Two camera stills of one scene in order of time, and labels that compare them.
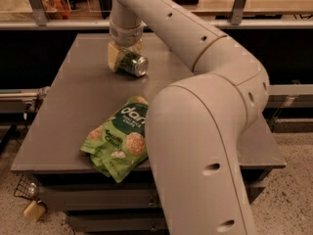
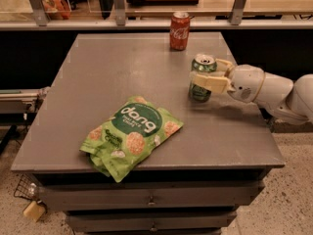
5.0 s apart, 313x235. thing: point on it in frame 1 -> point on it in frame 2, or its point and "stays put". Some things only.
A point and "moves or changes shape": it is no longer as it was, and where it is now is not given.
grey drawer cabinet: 82,93 stays put
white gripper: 124,35 -> 245,82
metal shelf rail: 106,23 stays put
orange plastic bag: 55,7 stays put
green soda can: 133,64 moves or changes shape
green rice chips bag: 118,145 stays put
